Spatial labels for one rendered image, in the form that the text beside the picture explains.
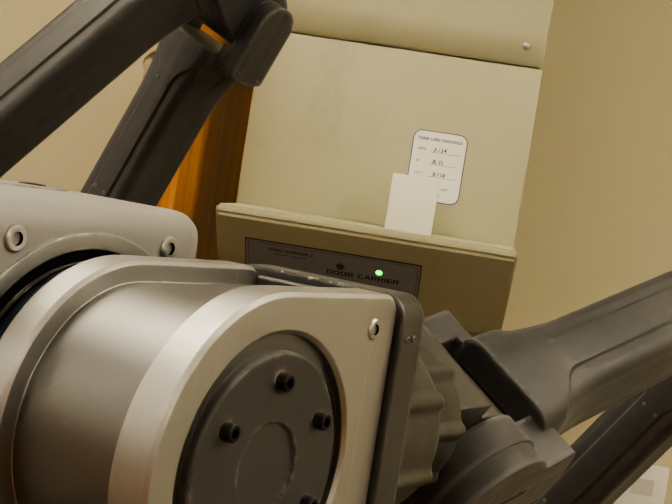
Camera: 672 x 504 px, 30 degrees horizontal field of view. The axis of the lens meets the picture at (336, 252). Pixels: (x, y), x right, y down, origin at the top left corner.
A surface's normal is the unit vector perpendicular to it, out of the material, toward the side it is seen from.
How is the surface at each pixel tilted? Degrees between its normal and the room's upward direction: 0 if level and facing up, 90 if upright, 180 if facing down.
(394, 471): 90
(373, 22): 90
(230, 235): 135
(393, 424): 90
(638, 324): 39
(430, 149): 90
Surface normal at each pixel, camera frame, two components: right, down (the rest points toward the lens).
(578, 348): 0.36, -0.69
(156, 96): -0.51, -0.10
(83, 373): -0.42, -0.49
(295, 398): 0.82, 0.16
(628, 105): -0.10, 0.04
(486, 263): -0.18, 0.73
